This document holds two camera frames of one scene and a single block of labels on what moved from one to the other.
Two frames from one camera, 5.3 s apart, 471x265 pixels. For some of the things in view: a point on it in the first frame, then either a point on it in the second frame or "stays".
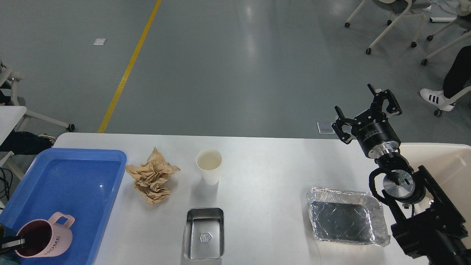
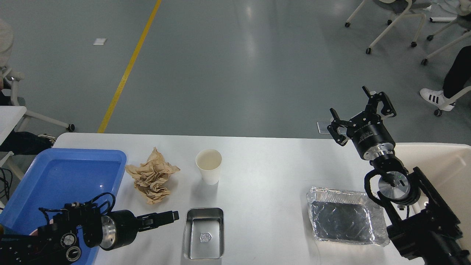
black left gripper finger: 7,243 -> 120,227
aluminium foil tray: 346,216 stays
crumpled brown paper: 151,177 stays
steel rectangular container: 204,233 stays
